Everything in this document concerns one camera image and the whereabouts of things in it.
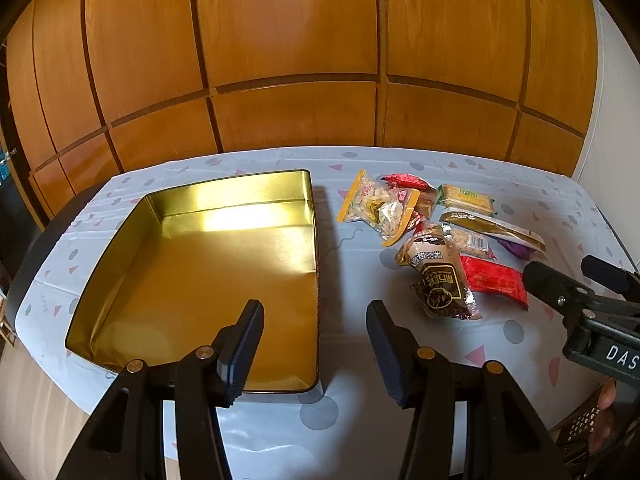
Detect sesame bar red-end wrapper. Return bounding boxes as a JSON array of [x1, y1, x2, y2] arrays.
[[442, 224, 496, 260]]

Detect large red snack packet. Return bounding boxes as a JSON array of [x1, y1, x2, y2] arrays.
[[461, 256, 528, 310]]

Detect gold white stick sachet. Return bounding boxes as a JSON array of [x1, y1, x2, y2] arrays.
[[439, 208, 547, 254]]

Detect clear layered cake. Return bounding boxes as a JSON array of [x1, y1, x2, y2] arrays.
[[414, 188, 440, 219]]

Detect person's right hand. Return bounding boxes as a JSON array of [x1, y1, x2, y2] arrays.
[[588, 377, 616, 455]]

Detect clear bag yellow-edged snacks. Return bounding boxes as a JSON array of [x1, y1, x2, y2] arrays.
[[336, 170, 420, 247]]

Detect brown black bread package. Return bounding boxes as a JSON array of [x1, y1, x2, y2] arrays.
[[395, 222, 482, 320]]

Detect purple snack packet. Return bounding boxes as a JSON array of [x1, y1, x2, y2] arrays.
[[498, 238, 537, 261]]

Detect Weidan cracker pack green ends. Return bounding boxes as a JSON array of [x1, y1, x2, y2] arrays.
[[438, 184, 495, 216]]

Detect red white Kiss snack packet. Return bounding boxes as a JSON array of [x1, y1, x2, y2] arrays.
[[382, 174, 434, 192]]

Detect gold metal tin box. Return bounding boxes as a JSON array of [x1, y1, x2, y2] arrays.
[[65, 169, 319, 394]]

